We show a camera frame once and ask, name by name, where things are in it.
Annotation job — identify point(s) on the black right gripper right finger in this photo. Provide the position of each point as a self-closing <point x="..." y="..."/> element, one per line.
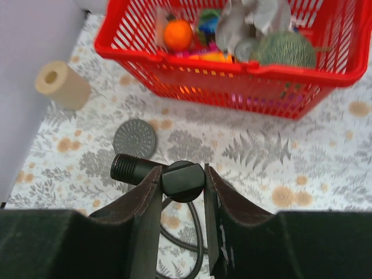
<point x="246" y="241"/>

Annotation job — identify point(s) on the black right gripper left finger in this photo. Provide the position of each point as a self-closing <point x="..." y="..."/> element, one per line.
<point x="119" y="240"/>

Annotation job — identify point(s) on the black shower holder bracket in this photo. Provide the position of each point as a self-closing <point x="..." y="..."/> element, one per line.
<point x="182" y="181"/>

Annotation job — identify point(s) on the grey handheld shower head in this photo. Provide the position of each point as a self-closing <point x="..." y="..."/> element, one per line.
<point x="135" y="137"/>

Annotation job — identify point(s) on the floral patterned table mat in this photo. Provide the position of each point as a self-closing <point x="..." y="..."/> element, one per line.
<point x="322" y="161"/>

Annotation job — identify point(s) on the beige tape roll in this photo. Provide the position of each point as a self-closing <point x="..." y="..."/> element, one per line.
<point x="59" y="82"/>

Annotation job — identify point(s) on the grey metal can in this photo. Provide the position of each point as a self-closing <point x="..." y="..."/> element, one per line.
<point x="244" y="49"/>

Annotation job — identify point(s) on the green netted item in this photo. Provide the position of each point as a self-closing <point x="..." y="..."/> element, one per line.
<point x="285" y="48"/>

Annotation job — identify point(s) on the red plastic shopping basket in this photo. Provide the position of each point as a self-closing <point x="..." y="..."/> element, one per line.
<point x="132" y="35"/>

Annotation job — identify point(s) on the orange fruit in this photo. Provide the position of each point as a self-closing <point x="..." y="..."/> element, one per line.
<point x="178" y="35"/>

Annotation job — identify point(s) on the crumpled grey paper bag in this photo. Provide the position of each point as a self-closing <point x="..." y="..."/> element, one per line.
<point x="243" y="19"/>

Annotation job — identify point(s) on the blue packaged item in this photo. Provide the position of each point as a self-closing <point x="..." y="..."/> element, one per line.
<point x="207" y="25"/>

